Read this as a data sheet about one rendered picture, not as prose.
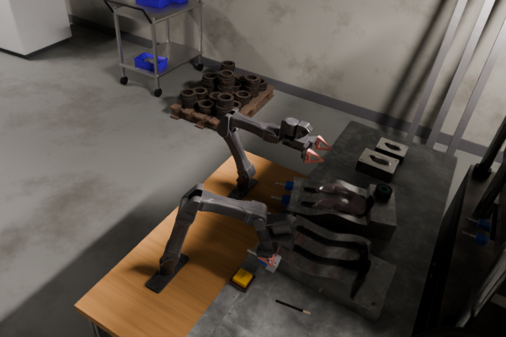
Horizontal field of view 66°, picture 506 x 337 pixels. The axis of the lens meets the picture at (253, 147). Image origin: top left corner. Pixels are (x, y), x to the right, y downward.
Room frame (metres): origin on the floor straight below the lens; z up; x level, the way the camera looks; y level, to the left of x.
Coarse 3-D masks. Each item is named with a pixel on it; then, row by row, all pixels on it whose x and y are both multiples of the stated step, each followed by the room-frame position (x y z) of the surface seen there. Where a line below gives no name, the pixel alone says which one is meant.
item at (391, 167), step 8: (368, 152) 1.86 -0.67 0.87; (376, 152) 1.86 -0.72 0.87; (360, 160) 1.77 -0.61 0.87; (368, 160) 1.78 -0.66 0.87; (376, 160) 1.81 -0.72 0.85; (384, 160) 1.80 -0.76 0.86; (392, 160) 1.80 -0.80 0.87; (360, 168) 1.75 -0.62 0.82; (368, 168) 1.74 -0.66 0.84; (376, 168) 1.72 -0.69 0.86; (384, 168) 1.71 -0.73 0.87; (392, 168) 1.72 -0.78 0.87; (376, 176) 1.71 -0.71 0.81; (384, 176) 1.69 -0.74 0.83; (392, 176) 1.73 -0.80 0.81
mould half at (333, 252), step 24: (312, 240) 1.14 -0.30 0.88; (336, 240) 1.14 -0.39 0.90; (360, 240) 1.12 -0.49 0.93; (288, 264) 1.01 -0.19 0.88; (312, 264) 1.01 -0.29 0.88; (384, 264) 1.07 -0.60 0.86; (312, 288) 0.95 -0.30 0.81; (336, 288) 0.91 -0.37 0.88; (360, 288) 0.94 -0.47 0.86; (384, 288) 0.95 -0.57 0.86; (360, 312) 0.86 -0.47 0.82
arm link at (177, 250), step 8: (184, 200) 0.99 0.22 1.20; (176, 224) 0.95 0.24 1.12; (184, 224) 0.94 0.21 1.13; (176, 232) 0.95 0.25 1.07; (184, 232) 0.95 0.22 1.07; (168, 240) 1.00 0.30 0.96; (176, 240) 0.95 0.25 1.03; (168, 248) 0.95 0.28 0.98; (176, 248) 0.95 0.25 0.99; (168, 256) 0.94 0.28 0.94; (176, 256) 0.94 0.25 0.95
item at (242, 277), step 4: (240, 268) 1.00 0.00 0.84; (236, 272) 0.97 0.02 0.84; (240, 272) 0.98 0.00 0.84; (244, 272) 0.98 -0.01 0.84; (248, 272) 0.98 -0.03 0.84; (236, 276) 0.96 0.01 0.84; (240, 276) 0.96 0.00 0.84; (244, 276) 0.96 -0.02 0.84; (248, 276) 0.96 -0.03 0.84; (236, 280) 0.94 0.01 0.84; (240, 280) 0.94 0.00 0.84; (244, 280) 0.94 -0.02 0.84; (248, 280) 0.95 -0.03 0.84; (240, 284) 0.93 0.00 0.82; (244, 284) 0.92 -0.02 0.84
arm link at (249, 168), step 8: (232, 128) 1.55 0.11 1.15; (232, 136) 1.52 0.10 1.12; (232, 144) 1.52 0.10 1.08; (240, 144) 1.54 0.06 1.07; (232, 152) 1.52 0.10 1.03; (240, 152) 1.51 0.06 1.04; (240, 160) 1.50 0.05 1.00; (248, 160) 1.53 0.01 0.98; (240, 168) 1.48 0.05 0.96; (248, 168) 1.49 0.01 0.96; (248, 176) 1.46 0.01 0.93
